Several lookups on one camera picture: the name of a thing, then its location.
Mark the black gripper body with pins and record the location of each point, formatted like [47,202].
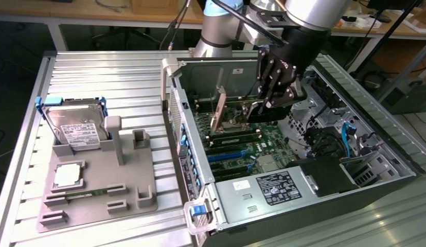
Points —
[302,46]

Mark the black graphics card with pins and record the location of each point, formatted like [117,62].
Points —
[267,115]

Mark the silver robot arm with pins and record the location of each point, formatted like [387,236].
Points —
[217,31]

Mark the silver perforated disk bay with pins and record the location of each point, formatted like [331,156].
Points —
[302,113]

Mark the green motherboard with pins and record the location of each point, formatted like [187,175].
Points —
[267,133]

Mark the CPU socket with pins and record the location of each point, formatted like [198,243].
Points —
[234,126]

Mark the white plastic part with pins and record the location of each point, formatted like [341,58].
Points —
[366,23]

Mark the dark RAM stick white label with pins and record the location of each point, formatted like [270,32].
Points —
[234,139]

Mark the silver chipset heatsink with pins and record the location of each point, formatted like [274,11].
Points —
[267,163]

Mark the black monitor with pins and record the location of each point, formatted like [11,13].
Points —
[381,3]

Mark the blue expansion slot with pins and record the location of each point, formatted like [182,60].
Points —
[226,155]

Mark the black stand pole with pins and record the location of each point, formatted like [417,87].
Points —
[399,19]

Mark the black air shroud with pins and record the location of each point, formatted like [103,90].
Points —
[322,177]

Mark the black expansion slot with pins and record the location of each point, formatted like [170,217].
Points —
[230,175]

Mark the dark grey cabinet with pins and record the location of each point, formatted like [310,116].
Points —
[415,97]

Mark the silver slotted disk bay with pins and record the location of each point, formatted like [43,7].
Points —
[370,169]

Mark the black chair base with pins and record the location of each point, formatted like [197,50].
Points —
[130,33]

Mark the grey power supply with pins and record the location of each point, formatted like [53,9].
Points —
[234,203]

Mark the black open PC case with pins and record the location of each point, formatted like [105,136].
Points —
[302,226]

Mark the blue case latch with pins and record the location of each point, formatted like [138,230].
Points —
[197,209]

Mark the hard disk blue caddy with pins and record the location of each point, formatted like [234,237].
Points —
[75,123]

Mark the grey parts rack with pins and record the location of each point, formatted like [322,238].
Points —
[97,167]

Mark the green RAM stick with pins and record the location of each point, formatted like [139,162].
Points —
[90,193]

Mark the silver CPU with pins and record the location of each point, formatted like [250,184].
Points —
[67,176]

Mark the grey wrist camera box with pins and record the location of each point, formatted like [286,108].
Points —
[265,34]

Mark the wooden desk white frame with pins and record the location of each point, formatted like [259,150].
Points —
[45,10]
[402,32]

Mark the aluminium profile frame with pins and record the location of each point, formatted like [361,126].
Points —
[423,55]

